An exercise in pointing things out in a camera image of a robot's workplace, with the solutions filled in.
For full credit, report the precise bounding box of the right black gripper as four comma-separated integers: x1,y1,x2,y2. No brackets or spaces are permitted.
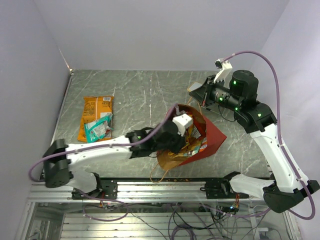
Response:
189,74,242,112

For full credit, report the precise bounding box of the red paper bag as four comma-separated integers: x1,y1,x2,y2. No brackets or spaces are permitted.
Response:
149,104,227,184

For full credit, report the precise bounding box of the teal snack packet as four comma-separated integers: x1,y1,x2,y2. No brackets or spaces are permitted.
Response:
84,112,113,143

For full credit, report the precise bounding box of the orange kettle chips bag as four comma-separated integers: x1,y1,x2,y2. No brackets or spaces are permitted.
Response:
77,95,114,143

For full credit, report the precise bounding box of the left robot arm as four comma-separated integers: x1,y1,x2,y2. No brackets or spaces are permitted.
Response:
43,119,189,199

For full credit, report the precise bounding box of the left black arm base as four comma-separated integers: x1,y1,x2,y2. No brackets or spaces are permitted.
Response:
71,178,118,200

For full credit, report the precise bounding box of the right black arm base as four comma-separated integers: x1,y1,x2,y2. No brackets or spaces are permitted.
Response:
199,178,231,199

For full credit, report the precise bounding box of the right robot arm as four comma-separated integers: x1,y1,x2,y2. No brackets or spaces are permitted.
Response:
188,70,320,213

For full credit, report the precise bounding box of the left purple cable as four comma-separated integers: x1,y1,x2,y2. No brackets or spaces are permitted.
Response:
27,103,180,201

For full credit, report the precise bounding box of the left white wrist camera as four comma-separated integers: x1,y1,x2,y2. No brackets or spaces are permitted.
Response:
172,114,193,136

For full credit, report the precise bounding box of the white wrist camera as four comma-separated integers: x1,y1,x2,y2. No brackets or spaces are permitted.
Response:
213,58,233,84
172,114,193,136

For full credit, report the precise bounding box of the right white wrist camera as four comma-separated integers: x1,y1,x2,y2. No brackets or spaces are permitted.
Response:
213,58,233,84

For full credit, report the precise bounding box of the aluminium frame rail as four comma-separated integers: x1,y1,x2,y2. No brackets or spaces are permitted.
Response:
27,181,281,204

